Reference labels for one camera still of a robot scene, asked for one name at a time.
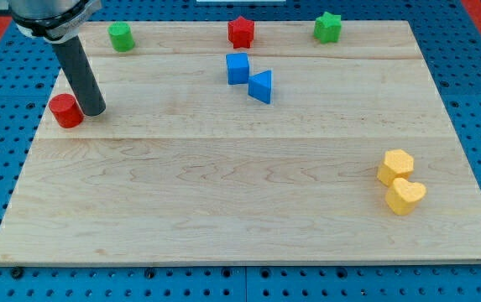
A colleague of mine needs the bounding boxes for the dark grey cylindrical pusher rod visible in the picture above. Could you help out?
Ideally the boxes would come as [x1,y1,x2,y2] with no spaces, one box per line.
[52,36,106,117]

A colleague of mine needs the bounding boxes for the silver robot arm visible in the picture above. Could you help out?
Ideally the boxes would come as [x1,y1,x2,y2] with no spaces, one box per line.
[8,0,106,116]

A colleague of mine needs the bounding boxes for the blue cube block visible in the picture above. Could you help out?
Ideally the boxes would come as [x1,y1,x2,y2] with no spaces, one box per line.
[225,53,250,85]

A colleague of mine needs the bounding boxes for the blue triangle block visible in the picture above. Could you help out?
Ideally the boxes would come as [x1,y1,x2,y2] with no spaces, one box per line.
[248,70,273,104]

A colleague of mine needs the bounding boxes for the green cylinder block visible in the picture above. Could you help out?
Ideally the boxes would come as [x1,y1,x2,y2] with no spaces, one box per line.
[107,22,135,52]

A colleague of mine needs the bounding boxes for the red cylinder block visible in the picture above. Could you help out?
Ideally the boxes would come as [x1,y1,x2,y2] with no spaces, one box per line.
[49,93,84,128]

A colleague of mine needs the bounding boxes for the red star block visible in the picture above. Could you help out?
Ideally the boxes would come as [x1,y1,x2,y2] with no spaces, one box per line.
[227,16,255,49]

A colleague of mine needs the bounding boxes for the green star block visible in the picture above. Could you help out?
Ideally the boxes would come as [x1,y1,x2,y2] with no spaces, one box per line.
[313,12,342,44]

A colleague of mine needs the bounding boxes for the yellow hexagon block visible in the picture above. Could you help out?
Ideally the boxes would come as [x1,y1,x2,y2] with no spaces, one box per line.
[377,149,415,186]

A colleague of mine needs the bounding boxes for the yellow heart block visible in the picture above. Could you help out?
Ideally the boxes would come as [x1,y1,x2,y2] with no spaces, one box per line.
[384,178,427,216]

